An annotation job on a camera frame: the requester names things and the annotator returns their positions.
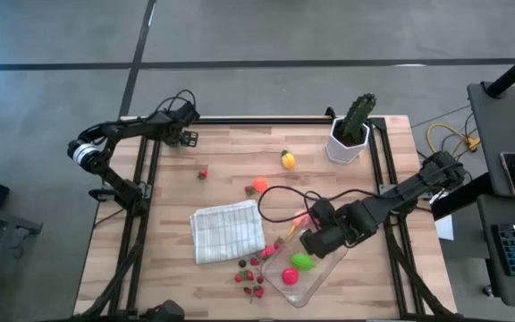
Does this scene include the black rounded object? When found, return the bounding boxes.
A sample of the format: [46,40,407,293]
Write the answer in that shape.
[142,298,186,322]

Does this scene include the black camera cable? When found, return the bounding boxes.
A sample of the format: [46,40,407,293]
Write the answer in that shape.
[154,89,196,113]
[256,184,377,225]

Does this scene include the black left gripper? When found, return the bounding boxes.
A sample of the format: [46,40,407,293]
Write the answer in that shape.
[149,109,199,148]

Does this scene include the black right camera cable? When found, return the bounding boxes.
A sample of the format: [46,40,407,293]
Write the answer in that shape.
[256,184,377,225]

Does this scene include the black aluminium table frame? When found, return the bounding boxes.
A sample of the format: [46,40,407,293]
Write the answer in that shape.
[72,106,459,322]

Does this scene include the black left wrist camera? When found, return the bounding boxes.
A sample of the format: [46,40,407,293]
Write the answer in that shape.
[173,100,201,129]

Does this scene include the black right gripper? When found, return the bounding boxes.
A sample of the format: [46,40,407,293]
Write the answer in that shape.
[300,214,366,260]

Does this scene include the green toy fruit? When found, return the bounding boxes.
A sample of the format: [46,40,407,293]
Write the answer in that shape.
[290,252,317,272]

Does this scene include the grey desk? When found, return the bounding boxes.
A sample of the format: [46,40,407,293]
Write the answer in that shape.
[476,194,515,310]
[466,80,515,199]

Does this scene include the green cactus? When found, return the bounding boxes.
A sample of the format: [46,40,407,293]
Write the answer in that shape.
[340,92,377,142]

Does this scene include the black desk beam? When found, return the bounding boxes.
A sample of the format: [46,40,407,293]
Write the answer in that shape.
[429,172,495,223]

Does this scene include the white checked dish towel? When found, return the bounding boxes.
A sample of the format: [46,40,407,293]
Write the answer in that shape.
[189,199,266,265]

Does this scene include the smooth red toy fruit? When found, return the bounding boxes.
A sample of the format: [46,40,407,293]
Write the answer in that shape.
[282,267,300,286]

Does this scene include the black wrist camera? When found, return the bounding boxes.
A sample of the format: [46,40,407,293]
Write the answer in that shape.
[173,100,201,129]
[309,199,337,225]

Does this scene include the white plant pot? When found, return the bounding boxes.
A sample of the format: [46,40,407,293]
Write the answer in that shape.
[325,116,371,165]

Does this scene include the black pole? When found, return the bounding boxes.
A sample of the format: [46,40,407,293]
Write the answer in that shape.
[484,41,515,99]

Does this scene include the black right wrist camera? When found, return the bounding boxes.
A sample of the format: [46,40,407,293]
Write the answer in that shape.
[309,199,337,225]

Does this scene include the clear plastic tupperware container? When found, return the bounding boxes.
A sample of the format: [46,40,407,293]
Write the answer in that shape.
[260,226,349,309]

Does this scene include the yellow toy pineapple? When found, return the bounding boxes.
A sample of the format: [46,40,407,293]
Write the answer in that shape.
[280,149,297,170]

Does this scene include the black left camera cable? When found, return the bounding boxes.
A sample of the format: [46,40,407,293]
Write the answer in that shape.
[154,89,196,113]

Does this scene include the white paper sheet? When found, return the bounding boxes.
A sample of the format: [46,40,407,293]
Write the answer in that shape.
[434,214,456,242]

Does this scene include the pink toy peach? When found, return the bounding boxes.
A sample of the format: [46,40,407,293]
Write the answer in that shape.
[292,209,319,229]

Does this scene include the yellow cable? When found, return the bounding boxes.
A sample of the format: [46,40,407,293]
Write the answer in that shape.
[426,123,482,158]

